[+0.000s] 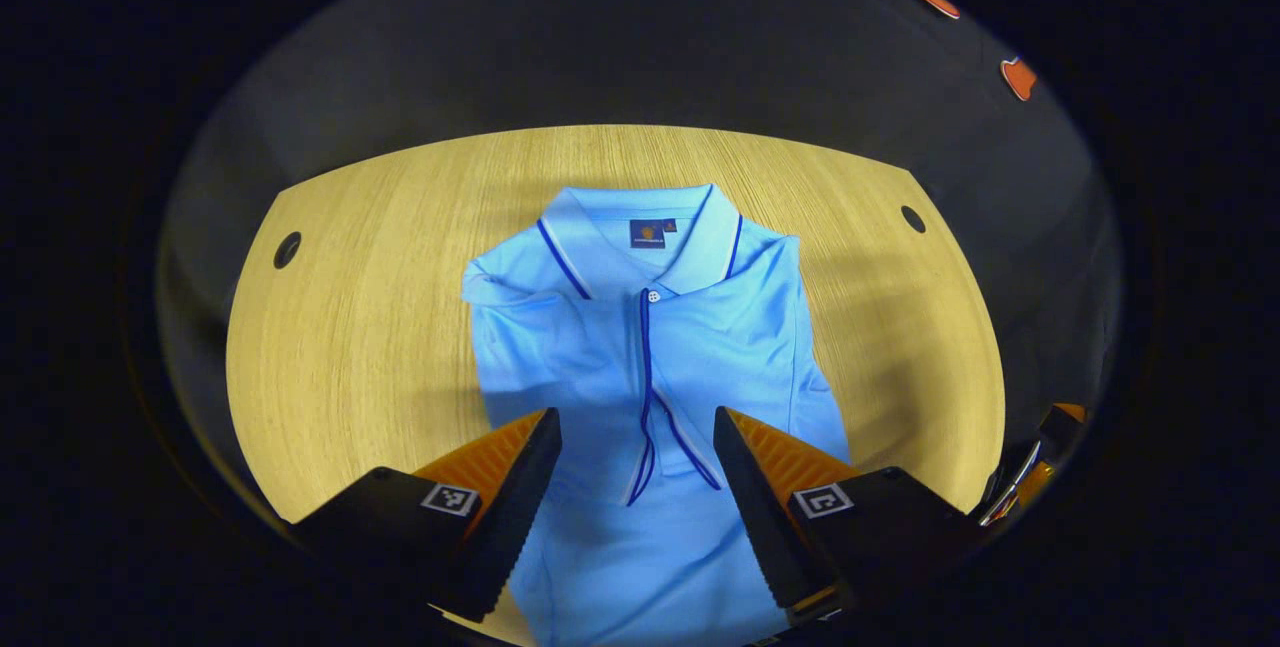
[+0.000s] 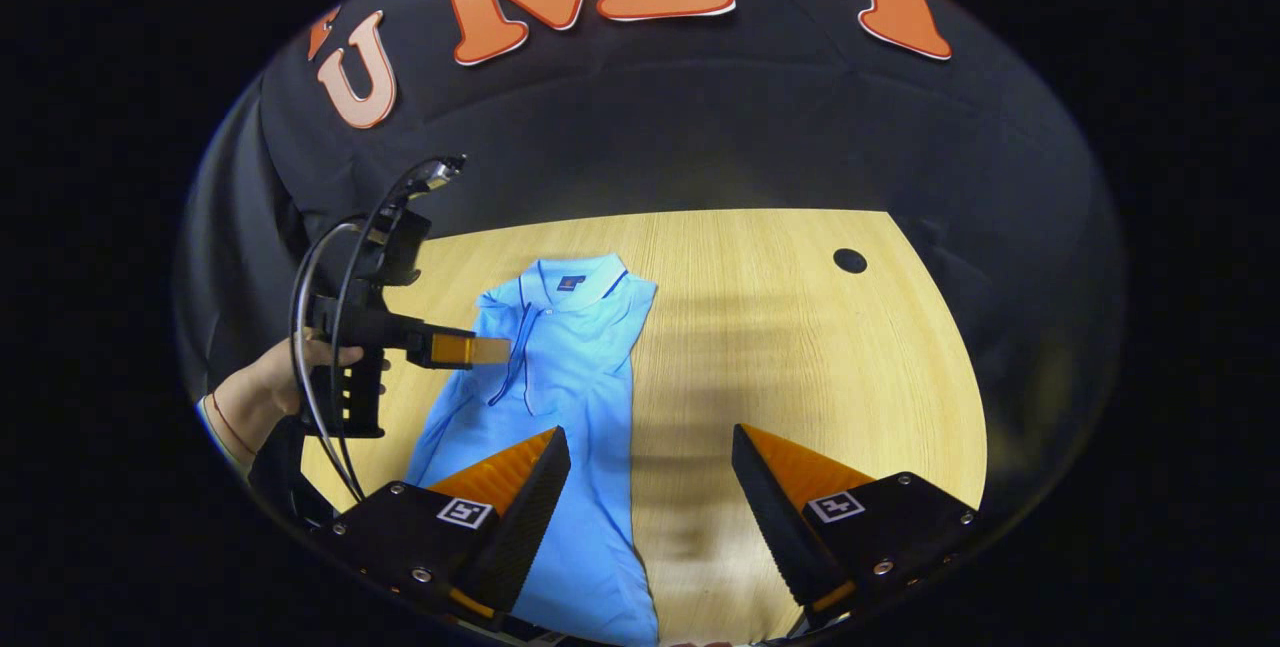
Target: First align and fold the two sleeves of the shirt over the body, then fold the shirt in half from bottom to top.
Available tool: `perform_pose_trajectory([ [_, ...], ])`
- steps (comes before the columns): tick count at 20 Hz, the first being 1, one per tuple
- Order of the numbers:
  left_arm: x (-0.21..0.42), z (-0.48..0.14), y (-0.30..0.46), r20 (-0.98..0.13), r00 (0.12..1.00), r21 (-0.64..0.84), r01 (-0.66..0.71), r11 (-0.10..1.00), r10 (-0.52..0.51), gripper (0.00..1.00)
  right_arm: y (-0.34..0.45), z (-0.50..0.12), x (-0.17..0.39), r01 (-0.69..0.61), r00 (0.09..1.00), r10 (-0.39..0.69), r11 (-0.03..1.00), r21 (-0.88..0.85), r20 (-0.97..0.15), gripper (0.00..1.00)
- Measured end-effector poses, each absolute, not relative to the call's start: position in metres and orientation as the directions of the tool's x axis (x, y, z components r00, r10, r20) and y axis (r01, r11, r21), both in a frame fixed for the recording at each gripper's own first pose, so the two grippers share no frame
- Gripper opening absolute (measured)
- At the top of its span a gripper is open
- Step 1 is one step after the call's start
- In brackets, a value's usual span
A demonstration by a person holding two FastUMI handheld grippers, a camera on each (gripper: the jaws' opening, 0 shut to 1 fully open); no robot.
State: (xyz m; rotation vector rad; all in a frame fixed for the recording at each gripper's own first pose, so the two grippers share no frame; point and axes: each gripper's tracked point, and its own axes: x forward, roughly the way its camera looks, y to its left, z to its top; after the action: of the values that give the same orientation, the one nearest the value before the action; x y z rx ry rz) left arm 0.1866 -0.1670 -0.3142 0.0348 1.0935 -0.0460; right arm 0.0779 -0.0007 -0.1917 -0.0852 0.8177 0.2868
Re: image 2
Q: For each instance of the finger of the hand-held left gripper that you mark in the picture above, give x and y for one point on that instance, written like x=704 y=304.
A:
x=460 y=349

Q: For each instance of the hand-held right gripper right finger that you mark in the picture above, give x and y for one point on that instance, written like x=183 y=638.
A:
x=770 y=527

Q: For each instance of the light blue T-shirt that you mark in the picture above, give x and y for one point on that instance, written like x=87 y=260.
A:
x=580 y=357

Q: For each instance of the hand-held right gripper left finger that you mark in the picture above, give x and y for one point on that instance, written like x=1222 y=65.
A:
x=535 y=517

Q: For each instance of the black backdrop cloth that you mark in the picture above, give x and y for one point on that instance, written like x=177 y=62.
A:
x=700 y=127

